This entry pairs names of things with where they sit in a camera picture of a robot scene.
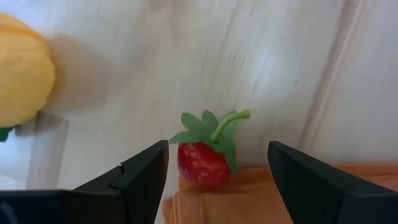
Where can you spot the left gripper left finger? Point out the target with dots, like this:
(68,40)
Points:
(130,196)

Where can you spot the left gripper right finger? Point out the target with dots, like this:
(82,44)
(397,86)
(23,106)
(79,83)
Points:
(317,199)

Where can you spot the red toy strawberry leafy top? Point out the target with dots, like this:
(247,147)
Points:
(202,165)

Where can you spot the green toy lime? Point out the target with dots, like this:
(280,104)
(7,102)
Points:
(4,134)

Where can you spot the yellow toy lemon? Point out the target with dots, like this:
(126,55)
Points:
(21,71)

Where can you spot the orange cloth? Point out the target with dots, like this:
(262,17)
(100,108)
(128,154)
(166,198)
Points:
(242,205)

